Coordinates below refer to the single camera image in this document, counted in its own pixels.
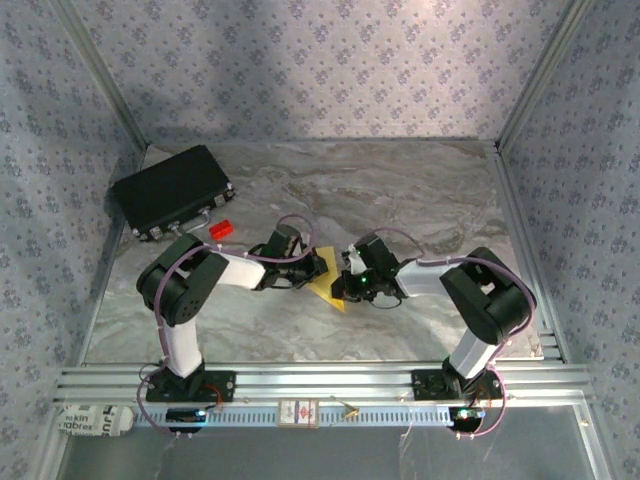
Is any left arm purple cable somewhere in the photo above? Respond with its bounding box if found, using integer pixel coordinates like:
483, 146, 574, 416
139, 214, 317, 442

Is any aluminium side rail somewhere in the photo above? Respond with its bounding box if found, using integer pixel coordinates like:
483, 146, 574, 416
73, 144, 150, 366
489, 142, 571, 364

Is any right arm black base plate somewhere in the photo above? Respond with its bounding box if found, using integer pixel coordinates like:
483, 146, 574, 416
412, 369, 503, 401

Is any aluminium corner post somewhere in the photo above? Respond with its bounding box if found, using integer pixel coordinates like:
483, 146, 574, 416
52, 0, 150, 149
496, 0, 597, 149

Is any red block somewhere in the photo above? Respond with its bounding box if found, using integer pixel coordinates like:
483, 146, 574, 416
208, 218, 235, 241

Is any black briefcase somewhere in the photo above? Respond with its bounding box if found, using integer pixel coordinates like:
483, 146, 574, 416
110, 144, 236, 244

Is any small brass clip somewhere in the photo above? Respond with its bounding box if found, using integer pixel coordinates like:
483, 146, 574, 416
329, 396, 360, 420

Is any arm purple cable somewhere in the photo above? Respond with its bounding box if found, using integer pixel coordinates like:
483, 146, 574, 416
139, 214, 317, 442
367, 227, 539, 441

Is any slotted grey cable duct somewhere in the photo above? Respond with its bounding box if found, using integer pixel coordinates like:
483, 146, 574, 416
132, 403, 454, 429

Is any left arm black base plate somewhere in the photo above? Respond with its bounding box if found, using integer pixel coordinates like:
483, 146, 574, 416
144, 370, 237, 404

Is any small label card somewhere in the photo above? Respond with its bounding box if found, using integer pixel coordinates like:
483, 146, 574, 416
277, 398, 320, 430

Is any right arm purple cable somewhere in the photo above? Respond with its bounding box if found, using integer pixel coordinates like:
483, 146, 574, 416
367, 227, 539, 441

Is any yellow cloth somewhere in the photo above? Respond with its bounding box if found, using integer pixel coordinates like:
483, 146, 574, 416
305, 246, 350, 314

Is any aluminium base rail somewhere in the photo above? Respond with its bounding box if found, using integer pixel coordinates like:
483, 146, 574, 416
53, 363, 596, 405

